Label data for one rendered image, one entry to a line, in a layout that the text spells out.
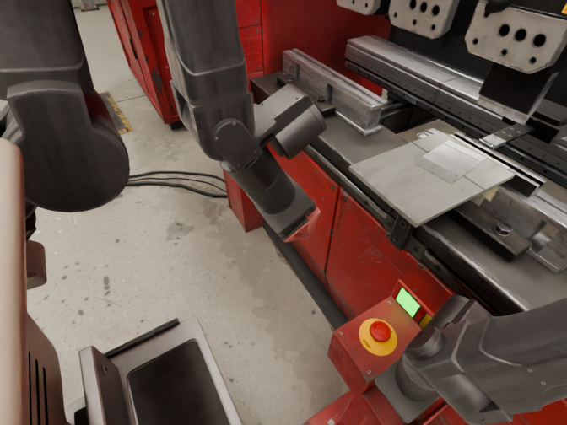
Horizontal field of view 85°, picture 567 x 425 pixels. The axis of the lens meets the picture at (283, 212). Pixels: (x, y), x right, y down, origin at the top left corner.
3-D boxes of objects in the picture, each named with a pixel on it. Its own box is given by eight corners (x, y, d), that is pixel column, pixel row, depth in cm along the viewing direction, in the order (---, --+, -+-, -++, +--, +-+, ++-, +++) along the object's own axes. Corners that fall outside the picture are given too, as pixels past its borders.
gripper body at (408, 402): (458, 379, 45) (472, 368, 39) (405, 425, 43) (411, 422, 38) (423, 341, 49) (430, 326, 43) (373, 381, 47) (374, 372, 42)
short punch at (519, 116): (473, 104, 63) (496, 54, 56) (479, 102, 64) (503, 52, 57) (520, 126, 57) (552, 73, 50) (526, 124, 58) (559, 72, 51)
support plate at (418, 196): (348, 169, 63) (348, 165, 62) (439, 135, 72) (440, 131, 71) (415, 228, 52) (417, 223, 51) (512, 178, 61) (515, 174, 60)
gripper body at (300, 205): (281, 169, 49) (260, 139, 43) (319, 209, 43) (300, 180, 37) (249, 196, 49) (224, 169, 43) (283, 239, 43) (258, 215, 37)
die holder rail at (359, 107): (283, 76, 123) (283, 51, 116) (295, 73, 125) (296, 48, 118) (365, 137, 92) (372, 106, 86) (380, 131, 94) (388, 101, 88)
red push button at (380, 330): (362, 334, 61) (365, 325, 59) (377, 324, 63) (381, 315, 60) (376, 352, 59) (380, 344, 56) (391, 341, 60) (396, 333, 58)
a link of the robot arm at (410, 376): (392, 360, 37) (437, 401, 34) (428, 318, 39) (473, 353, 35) (389, 371, 42) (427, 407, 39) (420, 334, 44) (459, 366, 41)
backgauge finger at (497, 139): (459, 137, 72) (468, 117, 68) (526, 110, 81) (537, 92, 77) (507, 165, 65) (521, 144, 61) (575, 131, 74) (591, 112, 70)
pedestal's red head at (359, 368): (326, 354, 70) (336, 317, 57) (380, 319, 75) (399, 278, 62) (390, 450, 58) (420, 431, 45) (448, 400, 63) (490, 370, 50)
